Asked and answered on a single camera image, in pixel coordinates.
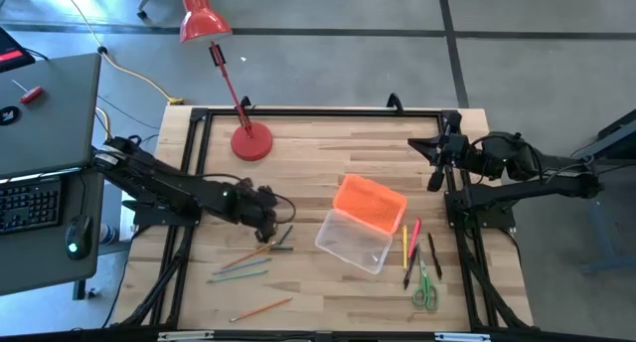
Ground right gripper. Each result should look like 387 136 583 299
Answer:
406 131 472 193

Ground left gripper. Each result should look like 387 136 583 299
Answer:
234 182 278 244

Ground dark grey pencil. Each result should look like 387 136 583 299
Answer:
276 224 295 248

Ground light green pencil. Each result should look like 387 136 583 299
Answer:
206 268 270 284

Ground clear supply box orange lid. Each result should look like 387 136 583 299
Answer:
314 172 408 276

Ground pink highlighter pen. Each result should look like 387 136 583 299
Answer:
406 217 422 259

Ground green handled scissors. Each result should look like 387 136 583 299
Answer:
410 249 440 313

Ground red desk lamp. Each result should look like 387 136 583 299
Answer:
178 0 274 163

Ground white and blue cup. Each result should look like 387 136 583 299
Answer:
98 222 119 247

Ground blue metal stand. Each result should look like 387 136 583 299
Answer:
570 107 636 276

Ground black computer mouse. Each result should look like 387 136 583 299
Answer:
64 214 94 261

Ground grey side desk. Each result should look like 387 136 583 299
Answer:
0 165 106 298

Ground black keyboard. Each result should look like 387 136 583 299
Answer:
0 176 64 236

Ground black and red device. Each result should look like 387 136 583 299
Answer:
0 26 37 75

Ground black aluminium table frame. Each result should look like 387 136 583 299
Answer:
111 105 536 333

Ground white clamp bracket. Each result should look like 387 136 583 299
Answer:
156 330 216 342
433 331 492 342

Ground yellow power cable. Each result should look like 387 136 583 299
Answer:
57 0 186 139

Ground thin black floor cable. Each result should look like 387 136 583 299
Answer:
96 93 161 147

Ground red handled screwdriver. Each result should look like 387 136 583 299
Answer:
10 79 45 105

